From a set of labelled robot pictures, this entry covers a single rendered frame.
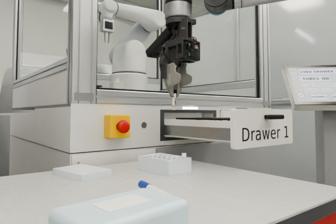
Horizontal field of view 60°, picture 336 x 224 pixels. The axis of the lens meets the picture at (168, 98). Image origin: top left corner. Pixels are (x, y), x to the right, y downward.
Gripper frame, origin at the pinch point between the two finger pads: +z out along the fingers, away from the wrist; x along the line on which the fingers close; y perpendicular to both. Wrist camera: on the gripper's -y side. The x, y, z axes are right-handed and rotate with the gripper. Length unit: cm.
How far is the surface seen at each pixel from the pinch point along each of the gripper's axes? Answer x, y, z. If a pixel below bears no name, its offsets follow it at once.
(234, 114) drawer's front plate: 9.8, 13.9, 6.0
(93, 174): -22.3, -3.4, 20.2
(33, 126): -15, -66, 12
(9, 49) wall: 42, -335, -72
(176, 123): 14.2, -12.5, 9.4
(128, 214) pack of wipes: -38, 32, 17
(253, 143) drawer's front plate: 17.7, 14.8, 14.1
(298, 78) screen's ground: 108, -10, -14
